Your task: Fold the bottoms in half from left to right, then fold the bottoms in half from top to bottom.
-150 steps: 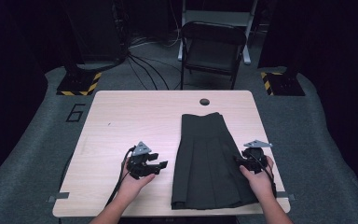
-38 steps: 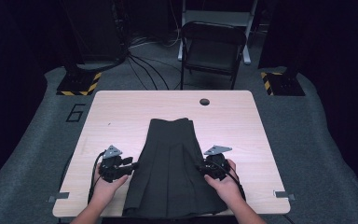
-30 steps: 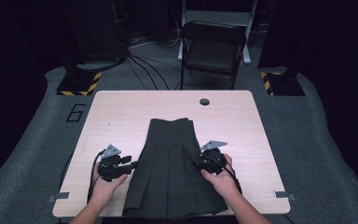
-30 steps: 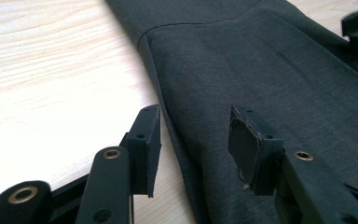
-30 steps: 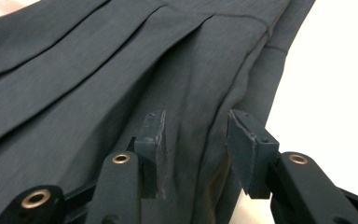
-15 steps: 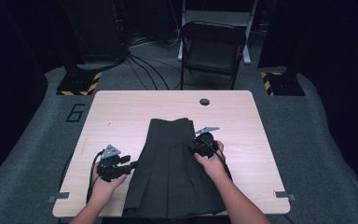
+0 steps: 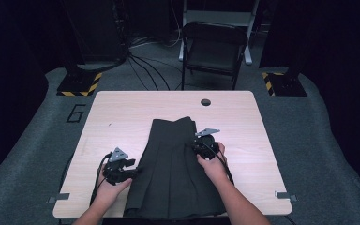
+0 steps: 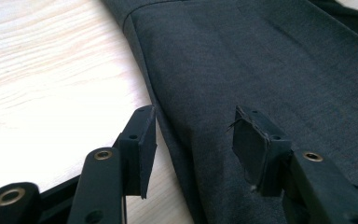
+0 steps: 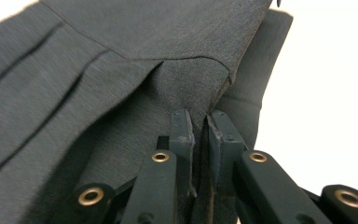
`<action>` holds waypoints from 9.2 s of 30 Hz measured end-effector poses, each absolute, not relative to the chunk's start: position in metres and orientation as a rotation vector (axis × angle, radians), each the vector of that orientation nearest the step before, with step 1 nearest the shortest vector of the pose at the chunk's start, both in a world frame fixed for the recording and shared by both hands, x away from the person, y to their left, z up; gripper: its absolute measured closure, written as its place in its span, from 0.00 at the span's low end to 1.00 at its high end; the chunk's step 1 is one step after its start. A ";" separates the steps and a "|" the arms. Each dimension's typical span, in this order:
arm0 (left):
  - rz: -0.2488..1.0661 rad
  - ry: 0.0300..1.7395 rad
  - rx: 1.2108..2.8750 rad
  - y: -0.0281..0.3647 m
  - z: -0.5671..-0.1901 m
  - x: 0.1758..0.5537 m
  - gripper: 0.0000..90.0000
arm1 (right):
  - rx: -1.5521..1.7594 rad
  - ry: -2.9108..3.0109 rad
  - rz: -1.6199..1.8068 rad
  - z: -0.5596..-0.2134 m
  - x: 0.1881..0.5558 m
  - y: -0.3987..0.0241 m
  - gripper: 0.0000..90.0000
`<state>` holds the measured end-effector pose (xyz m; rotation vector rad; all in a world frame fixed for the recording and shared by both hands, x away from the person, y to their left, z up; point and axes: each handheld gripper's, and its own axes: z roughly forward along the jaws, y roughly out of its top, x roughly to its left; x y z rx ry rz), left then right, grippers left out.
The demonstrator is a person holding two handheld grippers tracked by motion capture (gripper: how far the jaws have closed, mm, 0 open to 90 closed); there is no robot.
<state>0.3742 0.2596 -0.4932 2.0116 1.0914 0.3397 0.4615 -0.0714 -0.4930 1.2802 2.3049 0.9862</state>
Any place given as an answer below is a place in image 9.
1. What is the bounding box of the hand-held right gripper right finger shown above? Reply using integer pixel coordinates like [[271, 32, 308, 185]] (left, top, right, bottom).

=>
[[206, 109, 246, 191]]

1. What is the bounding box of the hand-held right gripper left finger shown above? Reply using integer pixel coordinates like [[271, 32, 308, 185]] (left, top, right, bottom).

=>
[[168, 108, 198, 199]]

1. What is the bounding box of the dark grey pleated skirt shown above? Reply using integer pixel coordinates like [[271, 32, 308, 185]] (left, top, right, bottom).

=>
[[0, 0, 294, 224]]

